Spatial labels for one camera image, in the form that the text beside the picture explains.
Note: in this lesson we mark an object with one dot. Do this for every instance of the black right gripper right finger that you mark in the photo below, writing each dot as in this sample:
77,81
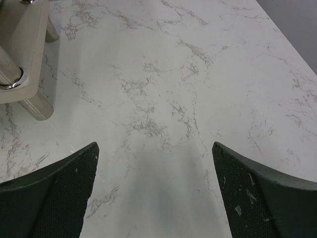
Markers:
261,202

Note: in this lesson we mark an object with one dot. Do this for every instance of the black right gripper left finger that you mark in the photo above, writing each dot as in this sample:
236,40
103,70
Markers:
50,202

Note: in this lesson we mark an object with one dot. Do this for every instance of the white two-tier wooden shelf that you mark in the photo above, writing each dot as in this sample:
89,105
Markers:
25,26

